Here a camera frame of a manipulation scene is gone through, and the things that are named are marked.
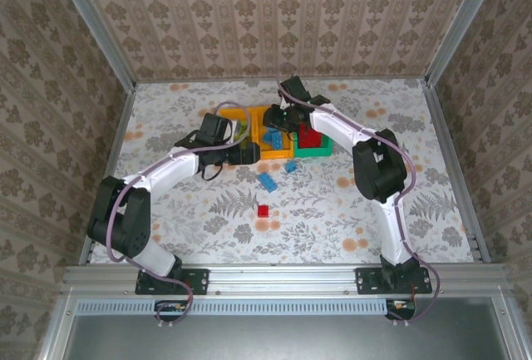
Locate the aluminium frame post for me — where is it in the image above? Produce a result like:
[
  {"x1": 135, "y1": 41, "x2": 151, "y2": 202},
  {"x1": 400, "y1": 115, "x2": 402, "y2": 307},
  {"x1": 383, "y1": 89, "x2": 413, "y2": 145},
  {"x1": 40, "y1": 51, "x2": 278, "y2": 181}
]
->
[
  {"x1": 425, "y1": 0, "x2": 507, "y2": 89},
  {"x1": 47, "y1": 0, "x2": 137, "y2": 91}
]

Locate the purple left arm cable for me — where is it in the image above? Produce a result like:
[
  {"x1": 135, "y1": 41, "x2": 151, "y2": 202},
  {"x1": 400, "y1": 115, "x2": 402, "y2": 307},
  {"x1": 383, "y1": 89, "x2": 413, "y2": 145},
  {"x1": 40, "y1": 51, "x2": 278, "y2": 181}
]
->
[{"x1": 106, "y1": 104, "x2": 253, "y2": 330}]

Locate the aluminium right side rail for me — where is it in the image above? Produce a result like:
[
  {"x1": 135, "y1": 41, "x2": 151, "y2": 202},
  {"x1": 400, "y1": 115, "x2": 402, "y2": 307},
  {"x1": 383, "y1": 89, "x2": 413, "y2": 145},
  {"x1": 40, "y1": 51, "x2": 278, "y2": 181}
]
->
[{"x1": 421, "y1": 80, "x2": 494, "y2": 264}]

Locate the orange plastic bin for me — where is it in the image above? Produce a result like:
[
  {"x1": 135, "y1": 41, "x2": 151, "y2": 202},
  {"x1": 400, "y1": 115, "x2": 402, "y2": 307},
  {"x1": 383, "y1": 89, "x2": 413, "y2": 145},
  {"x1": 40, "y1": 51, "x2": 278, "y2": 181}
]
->
[
  {"x1": 219, "y1": 104, "x2": 267, "y2": 149},
  {"x1": 249, "y1": 105, "x2": 297, "y2": 162}
]

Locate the aluminium left side rail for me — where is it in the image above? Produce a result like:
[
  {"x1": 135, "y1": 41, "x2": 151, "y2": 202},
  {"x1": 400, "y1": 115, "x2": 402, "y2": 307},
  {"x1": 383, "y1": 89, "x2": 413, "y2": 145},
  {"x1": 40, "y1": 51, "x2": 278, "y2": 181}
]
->
[{"x1": 78, "y1": 83, "x2": 137, "y2": 265}]

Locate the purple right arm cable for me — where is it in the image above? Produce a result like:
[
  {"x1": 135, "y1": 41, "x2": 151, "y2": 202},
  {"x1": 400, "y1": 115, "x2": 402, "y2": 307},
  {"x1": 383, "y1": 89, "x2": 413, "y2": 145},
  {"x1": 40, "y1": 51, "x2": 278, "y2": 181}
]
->
[{"x1": 276, "y1": 62, "x2": 441, "y2": 328}]

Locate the aluminium left frame post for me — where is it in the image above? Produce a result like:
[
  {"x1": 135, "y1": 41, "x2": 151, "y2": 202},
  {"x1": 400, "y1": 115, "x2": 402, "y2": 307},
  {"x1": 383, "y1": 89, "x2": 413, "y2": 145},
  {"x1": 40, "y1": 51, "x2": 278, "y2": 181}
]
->
[{"x1": 47, "y1": 0, "x2": 137, "y2": 91}]

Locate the grey metal shelf panel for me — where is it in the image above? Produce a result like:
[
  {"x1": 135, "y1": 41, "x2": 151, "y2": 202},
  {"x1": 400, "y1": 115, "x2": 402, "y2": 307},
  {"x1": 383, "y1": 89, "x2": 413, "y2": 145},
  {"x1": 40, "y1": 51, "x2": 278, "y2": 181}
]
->
[{"x1": 62, "y1": 313, "x2": 515, "y2": 360}]

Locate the grey slotted cable duct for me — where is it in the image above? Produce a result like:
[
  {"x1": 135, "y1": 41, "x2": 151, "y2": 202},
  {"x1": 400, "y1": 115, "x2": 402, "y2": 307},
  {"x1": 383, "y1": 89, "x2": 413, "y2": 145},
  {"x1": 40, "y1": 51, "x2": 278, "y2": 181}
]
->
[{"x1": 76, "y1": 298, "x2": 390, "y2": 317}]

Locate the aluminium right frame post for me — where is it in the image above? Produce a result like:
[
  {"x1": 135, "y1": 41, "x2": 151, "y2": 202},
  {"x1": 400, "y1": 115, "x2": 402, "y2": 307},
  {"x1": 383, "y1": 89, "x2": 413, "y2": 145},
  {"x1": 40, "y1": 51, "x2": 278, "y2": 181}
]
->
[{"x1": 425, "y1": 0, "x2": 507, "y2": 89}]

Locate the aluminium frame rail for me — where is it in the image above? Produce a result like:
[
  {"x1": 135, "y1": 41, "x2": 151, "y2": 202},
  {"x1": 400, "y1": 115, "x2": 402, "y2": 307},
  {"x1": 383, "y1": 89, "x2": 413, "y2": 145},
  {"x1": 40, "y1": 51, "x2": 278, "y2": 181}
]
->
[
  {"x1": 133, "y1": 76, "x2": 427, "y2": 85},
  {"x1": 60, "y1": 263, "x2": 510, "y2": 296}
]

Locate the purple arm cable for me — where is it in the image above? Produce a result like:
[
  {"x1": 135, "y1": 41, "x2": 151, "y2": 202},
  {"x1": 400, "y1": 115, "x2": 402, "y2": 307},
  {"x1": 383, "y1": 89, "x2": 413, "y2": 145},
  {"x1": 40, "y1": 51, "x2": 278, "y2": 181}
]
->
[
  {"x1": 276, "y1": 62, "x2": 441, "y2": 328},
  {"x1": 106, "y1": 104, "x2": 253, "y2": 330}
]

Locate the floral patterned table cover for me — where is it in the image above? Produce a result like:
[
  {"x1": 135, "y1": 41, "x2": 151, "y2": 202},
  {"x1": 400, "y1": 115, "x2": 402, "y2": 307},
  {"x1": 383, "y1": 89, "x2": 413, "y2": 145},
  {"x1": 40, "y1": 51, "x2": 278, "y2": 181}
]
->
[{"x1": 89, "y1": 78, "x2": 477, "y2": 265}]

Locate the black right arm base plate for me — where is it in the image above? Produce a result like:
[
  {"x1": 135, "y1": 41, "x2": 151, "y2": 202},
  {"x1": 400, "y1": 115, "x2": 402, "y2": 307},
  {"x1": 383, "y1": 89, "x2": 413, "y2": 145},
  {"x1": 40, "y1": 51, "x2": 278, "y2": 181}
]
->
[{"x1": 355, "y1": 267, "x2": 431, "y2": 296}]

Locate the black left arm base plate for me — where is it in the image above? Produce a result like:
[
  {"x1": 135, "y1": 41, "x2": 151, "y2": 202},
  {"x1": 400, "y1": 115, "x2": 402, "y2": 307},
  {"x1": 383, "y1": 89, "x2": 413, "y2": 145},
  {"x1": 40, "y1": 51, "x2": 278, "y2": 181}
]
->
[{"x1": 135, "y1": 267, "x2": 209, "y2": 296}]

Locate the aluminium front frame rail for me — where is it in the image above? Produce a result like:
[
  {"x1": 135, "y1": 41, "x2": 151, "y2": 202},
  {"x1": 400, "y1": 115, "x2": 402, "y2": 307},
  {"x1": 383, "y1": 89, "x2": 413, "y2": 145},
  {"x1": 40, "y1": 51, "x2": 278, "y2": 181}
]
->
[{"x1": 60, "y1": 263, "x2": 510, "y2": 296}]

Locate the aluminium back frame rail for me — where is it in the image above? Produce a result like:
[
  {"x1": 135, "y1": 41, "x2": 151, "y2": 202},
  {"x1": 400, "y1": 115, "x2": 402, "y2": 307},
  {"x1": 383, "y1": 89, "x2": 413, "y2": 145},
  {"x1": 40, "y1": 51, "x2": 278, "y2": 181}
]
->
[{"x1": 133, "y1": 76, "x2": 427, "y2": 85}]

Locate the green plastic bin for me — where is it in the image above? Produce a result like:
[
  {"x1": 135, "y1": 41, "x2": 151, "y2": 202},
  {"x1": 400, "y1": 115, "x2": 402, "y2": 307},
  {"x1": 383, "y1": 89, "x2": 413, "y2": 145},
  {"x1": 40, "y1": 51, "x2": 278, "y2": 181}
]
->
[{"x1": 293, "y1": 121, "x2": 334, "y2": 158}]

